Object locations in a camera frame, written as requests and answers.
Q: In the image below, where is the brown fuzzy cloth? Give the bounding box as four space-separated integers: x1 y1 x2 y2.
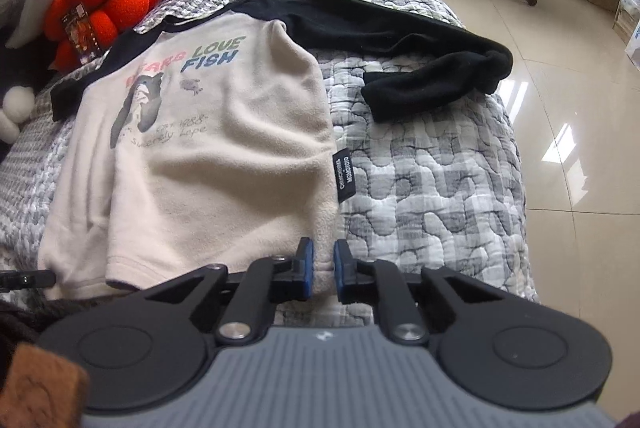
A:
0 343 91 428

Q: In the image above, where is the grey checked quilt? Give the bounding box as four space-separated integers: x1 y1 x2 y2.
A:
0 0 541 304

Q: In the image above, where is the black smartphone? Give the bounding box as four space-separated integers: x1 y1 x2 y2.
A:
60 5 106 61

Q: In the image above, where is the white paper bag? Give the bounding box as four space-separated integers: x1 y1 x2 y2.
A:
622 15 640 69

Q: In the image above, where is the cream and black sweatshirt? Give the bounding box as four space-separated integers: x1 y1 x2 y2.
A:
37 0 513 299

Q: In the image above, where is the white plush toy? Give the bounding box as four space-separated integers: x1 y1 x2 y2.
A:
0 88 36 144

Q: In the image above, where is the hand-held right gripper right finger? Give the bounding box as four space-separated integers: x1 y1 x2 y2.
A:
333 239 501 343

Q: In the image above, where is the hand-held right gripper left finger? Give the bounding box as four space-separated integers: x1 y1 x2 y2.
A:
135 237 316 343

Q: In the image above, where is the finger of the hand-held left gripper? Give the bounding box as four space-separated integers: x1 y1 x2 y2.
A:
0 270 57 293

